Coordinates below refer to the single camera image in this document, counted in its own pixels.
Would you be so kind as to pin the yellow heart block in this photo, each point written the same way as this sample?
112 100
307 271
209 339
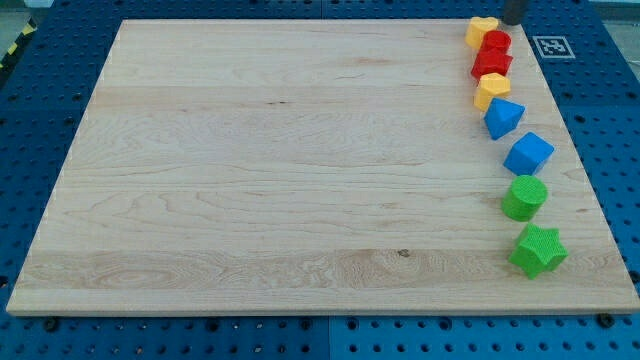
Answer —
477 28

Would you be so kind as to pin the light wooden board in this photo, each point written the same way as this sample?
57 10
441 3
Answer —
308 167

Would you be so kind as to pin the blue triangle block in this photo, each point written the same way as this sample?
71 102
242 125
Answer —
502 117

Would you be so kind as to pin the yellow hexagon block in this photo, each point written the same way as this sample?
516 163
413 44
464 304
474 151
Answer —
490 86

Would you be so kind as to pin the green cylinder block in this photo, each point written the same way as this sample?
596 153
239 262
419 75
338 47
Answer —
524 198

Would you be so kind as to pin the blue cube block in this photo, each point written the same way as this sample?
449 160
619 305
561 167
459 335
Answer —
528 155

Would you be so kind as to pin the red star block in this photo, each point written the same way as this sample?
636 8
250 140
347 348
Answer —
490 61

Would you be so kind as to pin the red cylinder block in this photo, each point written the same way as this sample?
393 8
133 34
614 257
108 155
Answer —
496 40

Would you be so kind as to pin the green star block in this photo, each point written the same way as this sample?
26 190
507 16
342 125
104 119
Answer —
538 250

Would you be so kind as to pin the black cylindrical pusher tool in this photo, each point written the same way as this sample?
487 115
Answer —
514 11

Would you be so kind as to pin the white fiducial marker tag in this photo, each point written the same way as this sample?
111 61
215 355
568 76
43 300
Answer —
553 47

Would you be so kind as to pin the yellow black hazard tape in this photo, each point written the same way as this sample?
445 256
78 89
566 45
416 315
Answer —
17 48

